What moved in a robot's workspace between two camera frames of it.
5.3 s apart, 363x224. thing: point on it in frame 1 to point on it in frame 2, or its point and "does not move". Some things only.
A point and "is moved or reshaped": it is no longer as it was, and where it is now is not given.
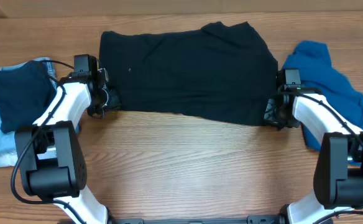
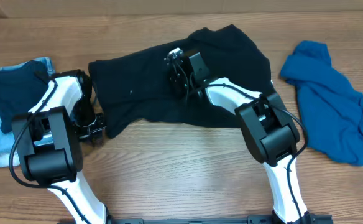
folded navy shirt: (20, 93) does not move
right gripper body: (275, 112) to (176, 79)
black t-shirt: (222, 73) is moved or reshaped
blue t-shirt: (317, 74) does not move
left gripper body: (105, 101) to (94, 126)
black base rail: (250, 219) does not move
